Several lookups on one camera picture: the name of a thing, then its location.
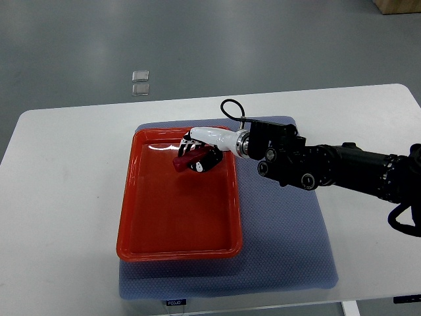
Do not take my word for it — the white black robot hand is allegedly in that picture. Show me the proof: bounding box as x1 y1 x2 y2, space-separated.
172 127 249 172

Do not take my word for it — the red pepper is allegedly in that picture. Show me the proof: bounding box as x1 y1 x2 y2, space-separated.
172 147 211 172

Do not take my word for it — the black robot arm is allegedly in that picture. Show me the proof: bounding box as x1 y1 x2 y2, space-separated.
239 117 420 237

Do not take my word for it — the red plastic tray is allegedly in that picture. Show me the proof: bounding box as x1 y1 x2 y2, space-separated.
116 127 243 262

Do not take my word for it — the upper metal floor plate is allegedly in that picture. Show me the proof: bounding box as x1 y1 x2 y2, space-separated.
132 70 149 82

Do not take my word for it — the blue-grey mesh mat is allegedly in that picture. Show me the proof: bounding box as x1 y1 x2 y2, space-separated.
119 118 338 300

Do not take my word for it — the black table brand label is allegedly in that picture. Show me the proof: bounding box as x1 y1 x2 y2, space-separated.
166 299 187 307

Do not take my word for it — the white table leg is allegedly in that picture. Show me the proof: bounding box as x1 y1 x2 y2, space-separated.
341 301 360 316

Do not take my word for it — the cardboard box corner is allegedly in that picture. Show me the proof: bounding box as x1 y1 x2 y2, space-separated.
373 0 421 14

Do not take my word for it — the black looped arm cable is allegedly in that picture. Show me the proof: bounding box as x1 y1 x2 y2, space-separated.
220 99 247 130

